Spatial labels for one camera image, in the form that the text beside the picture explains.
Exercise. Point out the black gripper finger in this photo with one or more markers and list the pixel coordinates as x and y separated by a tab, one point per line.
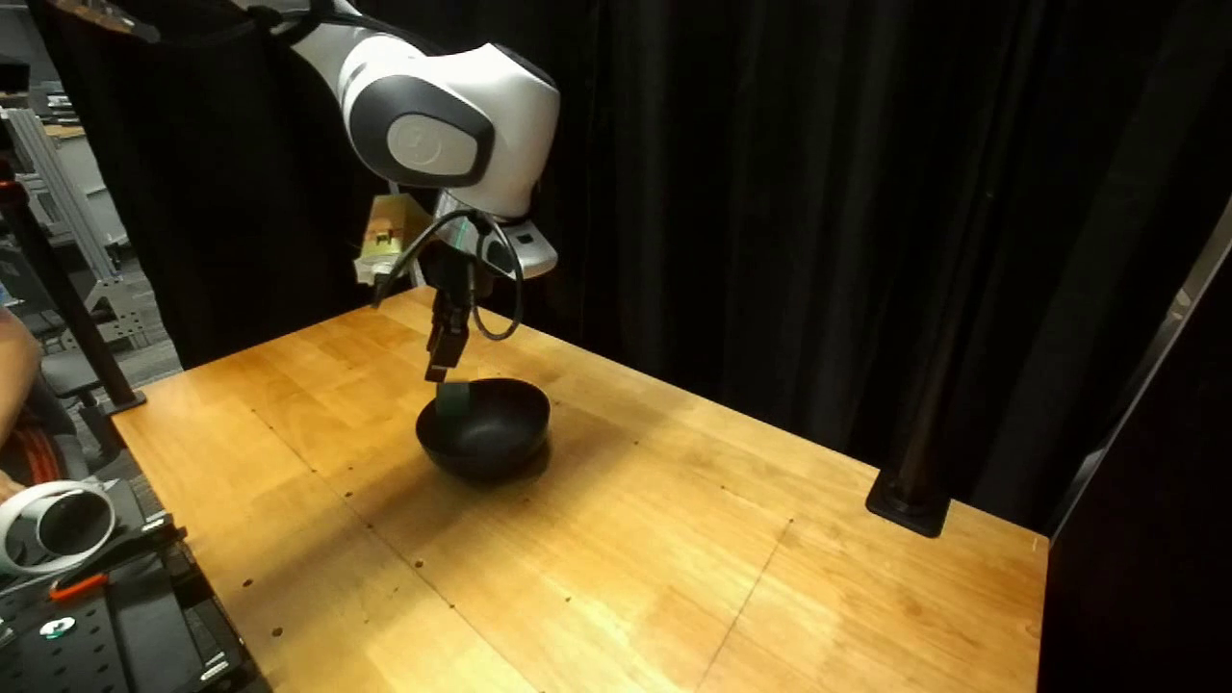
446	350

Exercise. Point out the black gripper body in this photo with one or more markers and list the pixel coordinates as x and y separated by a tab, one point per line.
450	275

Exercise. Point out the person's forearm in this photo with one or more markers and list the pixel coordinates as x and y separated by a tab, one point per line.
22	364

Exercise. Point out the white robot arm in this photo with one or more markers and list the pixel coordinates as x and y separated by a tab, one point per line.
473	126

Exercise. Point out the black bowl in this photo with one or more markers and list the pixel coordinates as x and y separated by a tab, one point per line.
487	428

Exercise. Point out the white VR headset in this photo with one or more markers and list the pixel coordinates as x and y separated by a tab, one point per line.
54	527

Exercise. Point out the black vertical pole with base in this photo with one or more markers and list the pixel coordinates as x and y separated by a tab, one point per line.
992	174

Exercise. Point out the black curtain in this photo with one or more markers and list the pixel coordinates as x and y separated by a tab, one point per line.
710	194

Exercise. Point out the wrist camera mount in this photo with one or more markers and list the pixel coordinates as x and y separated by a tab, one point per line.
389	237

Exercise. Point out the orange handled tool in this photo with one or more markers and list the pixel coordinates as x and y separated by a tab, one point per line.
79	590

